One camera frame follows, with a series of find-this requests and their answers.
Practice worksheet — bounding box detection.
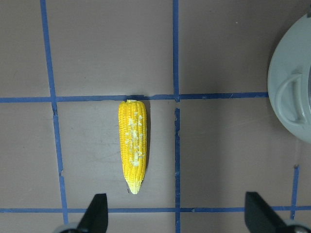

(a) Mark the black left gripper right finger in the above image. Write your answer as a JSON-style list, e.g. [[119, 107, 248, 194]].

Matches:
[[244, 192, 292, 233]]

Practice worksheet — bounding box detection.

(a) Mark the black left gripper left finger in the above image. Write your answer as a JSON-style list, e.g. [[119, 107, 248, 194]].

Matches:
[[77, 194, 108, 233]]

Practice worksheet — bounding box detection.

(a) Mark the yellow corn cob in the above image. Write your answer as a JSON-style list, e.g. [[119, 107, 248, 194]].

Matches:
[[118, 100, 147, 195]]

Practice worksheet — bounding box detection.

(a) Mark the grey-green cooking pot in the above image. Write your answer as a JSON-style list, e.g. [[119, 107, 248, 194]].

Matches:
[[267, 15, 311, 143]]

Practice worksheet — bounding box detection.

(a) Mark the brown paper table mat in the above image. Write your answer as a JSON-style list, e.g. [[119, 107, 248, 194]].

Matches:
[[0, 0, 311, 233]]

